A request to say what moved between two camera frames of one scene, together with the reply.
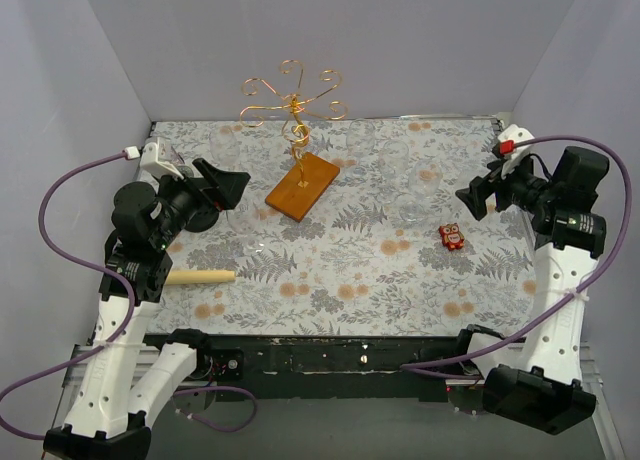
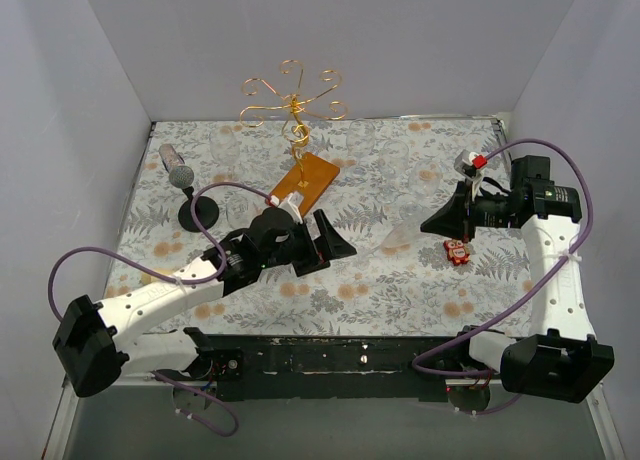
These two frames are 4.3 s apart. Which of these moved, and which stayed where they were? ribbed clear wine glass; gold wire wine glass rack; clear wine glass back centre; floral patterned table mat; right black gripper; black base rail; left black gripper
Moved: right black gripper; left black gripper; ribbed clear wine glass
Stayed: black base rail; gold wire wine glass rack; clear wine glass back centre; floral patterned table mat
